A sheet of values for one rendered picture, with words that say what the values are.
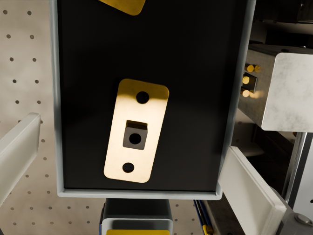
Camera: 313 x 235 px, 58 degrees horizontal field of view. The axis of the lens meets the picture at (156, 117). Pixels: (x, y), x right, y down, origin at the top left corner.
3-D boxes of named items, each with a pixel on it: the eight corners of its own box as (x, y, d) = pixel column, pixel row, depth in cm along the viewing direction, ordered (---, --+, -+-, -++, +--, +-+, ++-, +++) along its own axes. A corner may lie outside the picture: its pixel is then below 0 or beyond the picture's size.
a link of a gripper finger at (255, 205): (274, 206, 13) (289, 208, 14) (228, 144, 20) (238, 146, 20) (255, 255, 14) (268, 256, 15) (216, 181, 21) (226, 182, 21)
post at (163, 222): (149, 127, 72) (170, 275, 30) (119, 126, 71) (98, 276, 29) (151, 98, 69) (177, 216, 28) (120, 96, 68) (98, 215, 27)
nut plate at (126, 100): (147, 181, 24) (148, 190, 23) (103, 175, 23) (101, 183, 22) (170, 86, 21) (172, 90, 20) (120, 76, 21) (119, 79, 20)
